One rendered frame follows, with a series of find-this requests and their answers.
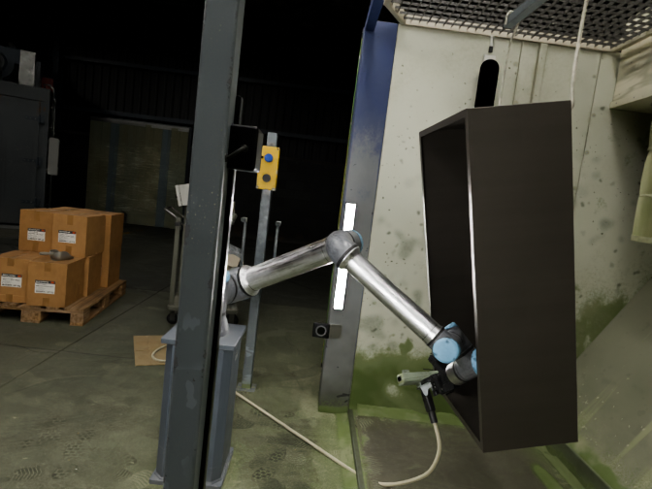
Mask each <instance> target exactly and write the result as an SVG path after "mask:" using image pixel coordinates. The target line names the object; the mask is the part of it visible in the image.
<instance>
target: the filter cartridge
mask: <svg viewBox="0 0 652 489"><path fill-rule="evenodd" d="M647 152H648V155H647V158H646V160H645V164H644V168H643V172H642V177H641V183H640V190H639V198H638V201H637V206H636V215H635V221H634V228H633V234H632V236H631V241H634V242H640V243H647V244H652V122H651V127H650V136H649V148H648V150H647Z"/></svg>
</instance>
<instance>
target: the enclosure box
mask: <svg viewBox="0 0 652 489"><path fill-rule="evenodd" d="M419 145H420V162H421V178H422V195H423V211H424V227H425V244H426V260H427V277H428V293H429V310H430V316H431V317H432V318H433V319H434V320H435V321H437V322H438V324H439V325H440V326H442V327H443V328H444V327H446V326H447V325H449V324H450V323H452V322H454V323H456V324H457V325H458V326H459V328H460V329H461V331H462V332H463V333H464V334H465V336H466V337H467V338H468V340H469V341H470V342H471V343H472V345H473V346H474V347H475V349H476V369H477V377H476V378H474V379H472V380H470V381H468V382H466V383H463V384H461V387H460V388H456V389H454V392H452V393H450V394H448V395H443V397H444V398H445V399H446V401H447V402H448V404H449V405H450V406H451V408H452V409H453V411H454V412H455V414H456V415H457V416H458V418H459V419H460V421H461V422H462V423H463V425H464V426H465V428H466V429H467V431H468V432H469V433H470V435H471V436H472V438H473V439H474V441H475V442H476V444H477V445H478V446H479V448H480V449H481V451H482V452H483V453H486V452H495V451H503V450H511V449H519V448H528V447H536V446H545V445H553V444H561V443H570V442H578V428H577V378H576V330H575V280H574V231H573V181H572V132H571V100H566V101H554V102H541V103H529V104H516V105H503V106H492V107H479V108H466V109H464V110H462V111H460V112H459V113H457V114H454V115H452V116H450V117H448V118H446V119H444V120H442V121H440V122H438V123H436V124H434V125H432V126H430V127H428V128H426V129H424V130H422V131H420V132H419Z"/></svg>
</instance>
